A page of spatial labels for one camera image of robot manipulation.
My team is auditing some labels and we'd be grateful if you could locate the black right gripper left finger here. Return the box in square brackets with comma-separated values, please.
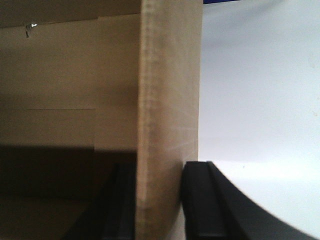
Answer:
[62, 162, 136, 240]

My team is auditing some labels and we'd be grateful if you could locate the brown EcoFlow cardboard box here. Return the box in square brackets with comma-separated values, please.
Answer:
[0, 0, 204, 240]

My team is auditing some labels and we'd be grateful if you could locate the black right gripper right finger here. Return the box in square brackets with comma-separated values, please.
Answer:
[182, 161, 312, 240]

